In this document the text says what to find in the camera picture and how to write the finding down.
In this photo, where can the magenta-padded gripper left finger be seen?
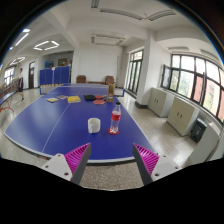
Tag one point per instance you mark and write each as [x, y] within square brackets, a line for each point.
[56, 166]

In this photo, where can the blue partition screens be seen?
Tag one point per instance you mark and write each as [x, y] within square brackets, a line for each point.
[55, 76]

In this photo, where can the brown cardboard box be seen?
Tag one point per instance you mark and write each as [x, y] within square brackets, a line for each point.
[111, 92]

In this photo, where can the person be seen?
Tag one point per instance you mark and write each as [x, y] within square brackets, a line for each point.
[21, 83]

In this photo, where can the ceiling strip lights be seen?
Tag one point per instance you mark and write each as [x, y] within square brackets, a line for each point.
[46, 45]

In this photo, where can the large black-framed window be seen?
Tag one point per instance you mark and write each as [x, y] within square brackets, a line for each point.
[191, 81]

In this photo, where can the white two-door cabinet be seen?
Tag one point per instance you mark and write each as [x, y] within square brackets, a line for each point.
[160, 102]
[182, 116]

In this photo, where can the tall black-framed window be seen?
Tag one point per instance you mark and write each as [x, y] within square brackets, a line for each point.
[135, 71]

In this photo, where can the small yellow booklet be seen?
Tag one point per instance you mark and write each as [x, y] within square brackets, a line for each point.
[52, 100]

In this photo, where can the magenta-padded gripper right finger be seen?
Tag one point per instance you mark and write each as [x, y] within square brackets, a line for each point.
[165, 166]

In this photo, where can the ceiling air conditioner unit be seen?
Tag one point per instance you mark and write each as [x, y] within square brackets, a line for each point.
[107, 39]

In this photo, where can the black pouch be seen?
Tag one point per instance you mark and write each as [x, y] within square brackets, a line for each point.
[89, 97]

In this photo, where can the clear red-labelled drink bottle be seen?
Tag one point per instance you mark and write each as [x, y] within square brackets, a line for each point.
[115, 117]

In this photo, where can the blue red-legged table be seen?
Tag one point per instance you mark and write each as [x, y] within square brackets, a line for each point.
[7, 100]

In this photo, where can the white mug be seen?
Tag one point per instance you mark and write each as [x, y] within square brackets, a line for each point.
[94, 125]

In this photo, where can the grey booklet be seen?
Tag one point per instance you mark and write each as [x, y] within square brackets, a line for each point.
[62, 97]

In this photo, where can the red table tennis paddle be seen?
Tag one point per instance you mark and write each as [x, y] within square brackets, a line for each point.
[99, 97]
[99, 102]

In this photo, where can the blue white court barrier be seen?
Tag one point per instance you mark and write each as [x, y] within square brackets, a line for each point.
[46, 90]

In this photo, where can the dark brown door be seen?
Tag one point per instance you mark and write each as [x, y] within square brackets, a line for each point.
[31, 75]

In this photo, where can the black waste bin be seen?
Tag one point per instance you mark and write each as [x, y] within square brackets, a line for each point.
[198, 130]

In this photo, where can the brown armchair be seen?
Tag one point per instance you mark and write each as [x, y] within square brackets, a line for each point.
[81, 79]
[109, 80]

